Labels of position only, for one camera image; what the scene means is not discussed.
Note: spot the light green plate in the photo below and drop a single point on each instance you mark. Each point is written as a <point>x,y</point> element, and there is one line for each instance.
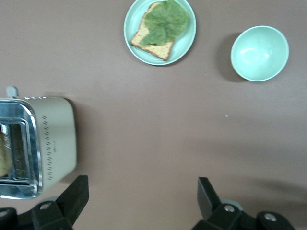
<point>184,45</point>

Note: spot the green lettuce leaf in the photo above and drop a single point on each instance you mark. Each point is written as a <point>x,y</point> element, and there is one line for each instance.
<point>165,22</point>

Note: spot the brown toast slice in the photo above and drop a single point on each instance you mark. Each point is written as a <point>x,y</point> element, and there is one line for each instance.
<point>3,155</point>

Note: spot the brown bread slice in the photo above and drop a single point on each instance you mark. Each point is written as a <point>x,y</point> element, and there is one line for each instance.
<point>156,49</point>

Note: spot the beige chrome toaster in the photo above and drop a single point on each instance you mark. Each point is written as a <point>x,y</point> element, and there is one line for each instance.
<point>57,136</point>

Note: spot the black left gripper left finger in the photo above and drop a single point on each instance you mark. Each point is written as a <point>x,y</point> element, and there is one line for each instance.
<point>72,201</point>

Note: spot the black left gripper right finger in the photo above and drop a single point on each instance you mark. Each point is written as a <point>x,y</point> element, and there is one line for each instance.
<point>213,203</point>

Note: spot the light green bowl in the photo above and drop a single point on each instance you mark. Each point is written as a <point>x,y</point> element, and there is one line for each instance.
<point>260,54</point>

